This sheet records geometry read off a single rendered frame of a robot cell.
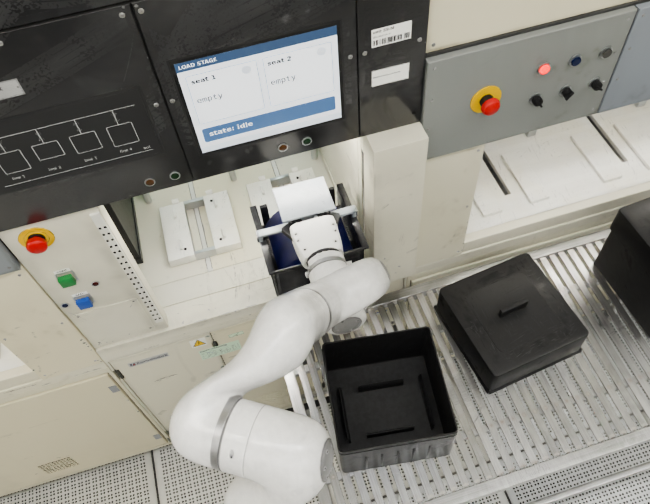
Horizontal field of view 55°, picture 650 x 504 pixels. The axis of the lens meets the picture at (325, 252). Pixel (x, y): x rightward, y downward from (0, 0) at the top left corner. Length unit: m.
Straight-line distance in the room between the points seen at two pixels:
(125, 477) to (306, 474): 1.77
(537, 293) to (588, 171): 0.47
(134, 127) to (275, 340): 0.50
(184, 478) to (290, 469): 1.68
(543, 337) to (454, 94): 0.70
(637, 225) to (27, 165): 1.41
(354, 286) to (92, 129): 0.53
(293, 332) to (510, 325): 0.93
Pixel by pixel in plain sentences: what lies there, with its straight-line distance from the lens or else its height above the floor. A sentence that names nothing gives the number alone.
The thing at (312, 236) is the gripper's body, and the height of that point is 1.27.
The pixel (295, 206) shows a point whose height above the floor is 1.27.
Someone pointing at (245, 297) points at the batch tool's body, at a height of 0.87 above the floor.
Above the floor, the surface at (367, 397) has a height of 0.77.
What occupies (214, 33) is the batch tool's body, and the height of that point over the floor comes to 1.72.
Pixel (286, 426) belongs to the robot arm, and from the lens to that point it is 0.84.
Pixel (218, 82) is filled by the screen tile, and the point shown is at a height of 1.62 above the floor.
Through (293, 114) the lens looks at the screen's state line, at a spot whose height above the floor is 1.51.
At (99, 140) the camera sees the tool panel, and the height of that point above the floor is 1.56.
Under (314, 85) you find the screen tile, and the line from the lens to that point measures 1.18.
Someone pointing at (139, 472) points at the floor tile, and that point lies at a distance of 2.55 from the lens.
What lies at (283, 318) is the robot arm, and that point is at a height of 1.58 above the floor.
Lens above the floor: 2.33
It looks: 56 degrees down
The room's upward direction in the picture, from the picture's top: 6 degrees counter-clockwise
